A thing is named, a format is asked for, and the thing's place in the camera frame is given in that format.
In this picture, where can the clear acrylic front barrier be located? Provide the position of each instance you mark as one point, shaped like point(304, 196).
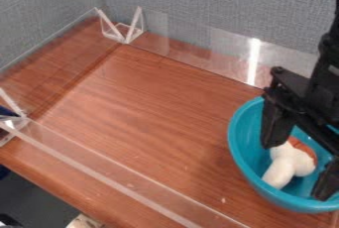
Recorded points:
point(169, 203)

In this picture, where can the clear acrylic left barrier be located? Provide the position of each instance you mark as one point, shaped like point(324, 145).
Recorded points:
point(26, 30)

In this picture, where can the white red plush mushroom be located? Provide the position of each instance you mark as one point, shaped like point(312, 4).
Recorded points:
point(292, 159)

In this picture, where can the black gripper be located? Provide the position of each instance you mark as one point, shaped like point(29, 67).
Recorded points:
point(304, 102)

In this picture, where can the clear acrylic back barrier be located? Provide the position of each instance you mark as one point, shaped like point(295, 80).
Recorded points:
point(241, 58)

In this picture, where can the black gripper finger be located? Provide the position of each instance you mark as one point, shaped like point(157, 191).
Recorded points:
point(327, 183)

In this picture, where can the clear acrylic barrier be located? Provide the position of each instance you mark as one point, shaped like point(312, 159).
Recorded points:
point(26, 30)
point(241, 58)
point(169, 203)

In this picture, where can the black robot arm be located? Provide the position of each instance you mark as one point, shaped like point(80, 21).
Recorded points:
point(333, 14)

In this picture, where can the blue plastic bowl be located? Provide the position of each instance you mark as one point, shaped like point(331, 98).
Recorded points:
point(252, 160)

